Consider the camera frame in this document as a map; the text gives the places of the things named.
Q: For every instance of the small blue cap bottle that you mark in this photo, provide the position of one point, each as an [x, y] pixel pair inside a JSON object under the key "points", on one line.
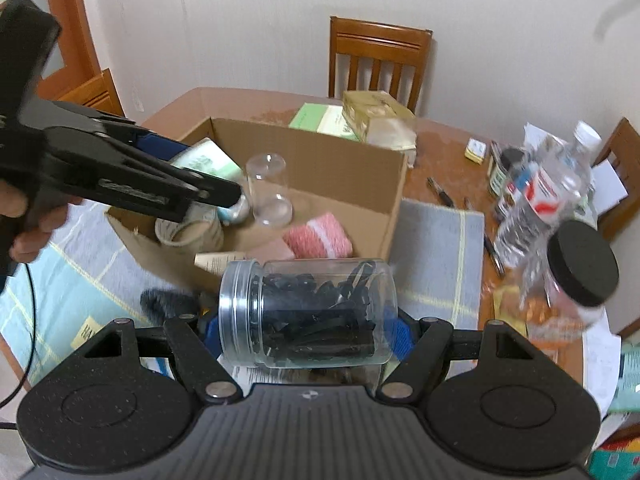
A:
{"points": [[512, 200]]}

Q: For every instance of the wooden door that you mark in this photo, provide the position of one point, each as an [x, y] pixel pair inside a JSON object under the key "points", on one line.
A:
{"points": [[70, 20]]}

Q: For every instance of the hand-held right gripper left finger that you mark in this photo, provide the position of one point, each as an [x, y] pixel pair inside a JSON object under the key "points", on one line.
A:
{"points": [[210, 337]]}

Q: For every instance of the black lid snack jar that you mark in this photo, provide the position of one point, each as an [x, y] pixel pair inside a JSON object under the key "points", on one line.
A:
{"points": [[582, 265]]}

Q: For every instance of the blue checked towel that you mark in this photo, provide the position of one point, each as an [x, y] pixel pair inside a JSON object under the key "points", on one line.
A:
{"points": [[440, 260]]}

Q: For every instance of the white paper sheets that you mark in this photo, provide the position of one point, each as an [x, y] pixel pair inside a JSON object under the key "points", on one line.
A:
{"points": [[607, 185]]}

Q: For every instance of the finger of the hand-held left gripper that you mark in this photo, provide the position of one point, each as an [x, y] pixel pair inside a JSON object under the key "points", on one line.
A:
{"points": [[150, 185], [160, 145]]}

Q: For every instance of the green white flat box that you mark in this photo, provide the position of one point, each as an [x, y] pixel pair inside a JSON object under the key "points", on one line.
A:
{"points": [[320, 120]]}

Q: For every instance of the small dark lid jar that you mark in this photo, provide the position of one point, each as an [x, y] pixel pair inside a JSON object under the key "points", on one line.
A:
{"points": [[502, 172]]}

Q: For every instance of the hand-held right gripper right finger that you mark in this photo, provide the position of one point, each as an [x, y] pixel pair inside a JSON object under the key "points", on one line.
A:
{"points": [[406, 337]]}

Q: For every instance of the clear plastic jar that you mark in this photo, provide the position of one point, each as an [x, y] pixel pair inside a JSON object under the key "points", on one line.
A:
{"points": [[267, 190]]}

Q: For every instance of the clear jar of black clips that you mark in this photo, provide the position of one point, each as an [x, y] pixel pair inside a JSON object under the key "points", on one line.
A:
{"points": [[310, 315]]}

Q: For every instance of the teal plastic packets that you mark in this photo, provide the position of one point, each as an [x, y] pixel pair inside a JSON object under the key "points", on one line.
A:
{"points": [[631, 375]]}

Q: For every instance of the cream carton box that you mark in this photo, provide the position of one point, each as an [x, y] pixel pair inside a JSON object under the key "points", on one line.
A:
{"points": [[215, 262]]}

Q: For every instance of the clear plastic water bottle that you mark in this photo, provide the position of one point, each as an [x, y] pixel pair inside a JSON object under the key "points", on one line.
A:
{"points": [[545, 195]]}

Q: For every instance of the blue knitted sock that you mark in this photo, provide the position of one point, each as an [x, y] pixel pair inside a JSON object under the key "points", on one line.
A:
{"points": [[167, 304]]}

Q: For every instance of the brown cardboard box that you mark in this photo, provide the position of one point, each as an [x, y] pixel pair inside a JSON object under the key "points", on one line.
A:
{"points": [[350, 180]]}

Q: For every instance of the pink knitted sock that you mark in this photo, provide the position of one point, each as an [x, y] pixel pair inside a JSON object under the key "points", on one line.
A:
{"points": [[320, 237]]}

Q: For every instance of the colourful patterned cloth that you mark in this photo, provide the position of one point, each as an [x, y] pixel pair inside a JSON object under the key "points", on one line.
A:
{"points": [[617, 462]]}

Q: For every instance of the black pen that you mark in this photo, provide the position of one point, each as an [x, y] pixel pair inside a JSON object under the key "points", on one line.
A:
{"points": [[440, 192], [494, 255]]}

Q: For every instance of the small yellow white box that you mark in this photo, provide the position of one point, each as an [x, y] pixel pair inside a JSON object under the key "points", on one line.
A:
{"points": [[476, 151]]}

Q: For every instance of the printed white paper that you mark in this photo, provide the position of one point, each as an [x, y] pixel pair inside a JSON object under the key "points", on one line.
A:
{"points": [[602, 360]]}

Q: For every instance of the gold tissue box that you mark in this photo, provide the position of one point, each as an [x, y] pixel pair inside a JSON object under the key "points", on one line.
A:
{"points": [[380, 120]]}

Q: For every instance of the green tissue packet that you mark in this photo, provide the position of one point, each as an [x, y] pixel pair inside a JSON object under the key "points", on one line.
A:
{"points": [[207, 160]]}

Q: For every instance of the clear packing tape roll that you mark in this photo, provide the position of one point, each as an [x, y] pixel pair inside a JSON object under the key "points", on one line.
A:
{"points": [[200, 235]]}

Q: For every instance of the yellow snack packet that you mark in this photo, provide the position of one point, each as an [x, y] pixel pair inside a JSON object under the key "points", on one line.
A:
{"points": [[507, 302]]}

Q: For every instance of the person's left hand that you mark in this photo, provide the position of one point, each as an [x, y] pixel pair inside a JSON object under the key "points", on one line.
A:
{"points": [[40, 240]]}

